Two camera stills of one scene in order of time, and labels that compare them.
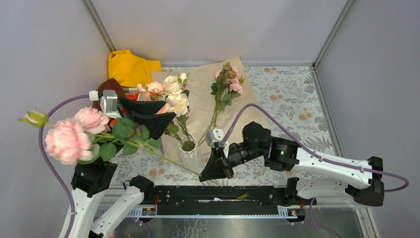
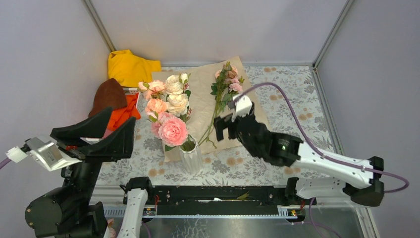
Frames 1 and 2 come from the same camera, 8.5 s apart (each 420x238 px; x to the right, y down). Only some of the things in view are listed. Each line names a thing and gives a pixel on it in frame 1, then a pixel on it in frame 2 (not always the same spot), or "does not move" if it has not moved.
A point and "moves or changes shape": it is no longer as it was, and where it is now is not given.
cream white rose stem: (173, 87) does not move
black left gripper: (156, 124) to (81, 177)
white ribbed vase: (191, 154) does not move
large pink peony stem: (86, 134) moves or changes shape
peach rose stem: (153, 90) does not move
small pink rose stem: (227, 85) does not move
